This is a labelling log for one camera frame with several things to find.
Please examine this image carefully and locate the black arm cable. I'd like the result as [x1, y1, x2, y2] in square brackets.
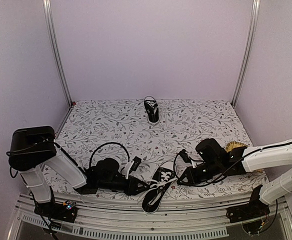
[173, 152, 239, 188]
[89, 141, 130, 171]

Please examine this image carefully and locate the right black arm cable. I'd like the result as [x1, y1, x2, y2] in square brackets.
[173, 152, 239, 188]

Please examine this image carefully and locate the aluminium frame post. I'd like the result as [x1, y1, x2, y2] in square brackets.
[231, 0, 261, 109]
[42, 0, 73, 107]

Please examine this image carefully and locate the floral patterned table mat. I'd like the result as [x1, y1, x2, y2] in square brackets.
[57, 99, 251, 182]

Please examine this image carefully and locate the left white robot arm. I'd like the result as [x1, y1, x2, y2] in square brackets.
[6, 126, 150, 217]

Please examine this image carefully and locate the black canvas sneaker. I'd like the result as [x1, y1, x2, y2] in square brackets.
[142, 161, 177, 214]
[143, 96, 159, 124]

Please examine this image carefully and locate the front aluminium rail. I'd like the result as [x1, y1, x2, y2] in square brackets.
[10, 192, 292, 240]

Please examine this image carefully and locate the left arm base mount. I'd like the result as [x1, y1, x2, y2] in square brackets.
[33, 187, 78, 223]

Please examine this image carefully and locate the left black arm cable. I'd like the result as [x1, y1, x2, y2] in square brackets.
[89, 141, 130, 171]

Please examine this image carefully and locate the woven bamboo tray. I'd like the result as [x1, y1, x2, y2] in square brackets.
[224, 141, 260, 176]

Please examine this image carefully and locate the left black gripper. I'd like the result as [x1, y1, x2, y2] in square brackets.
[98, 175, 150, 196]

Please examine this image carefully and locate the left aluminium frame post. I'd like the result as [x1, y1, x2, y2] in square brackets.
[42, 0, 73, 107]

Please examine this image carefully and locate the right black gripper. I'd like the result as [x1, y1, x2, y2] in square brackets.
[177, 159, 222, 187]

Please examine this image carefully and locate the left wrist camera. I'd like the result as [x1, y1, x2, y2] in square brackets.
[123, 156, 141, 179]

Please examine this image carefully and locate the right aluminium frame post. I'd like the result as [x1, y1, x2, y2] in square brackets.
[231, 0, 261, 109]

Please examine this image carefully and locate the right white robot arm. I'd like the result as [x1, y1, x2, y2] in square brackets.
[177, 138, 292, 218]

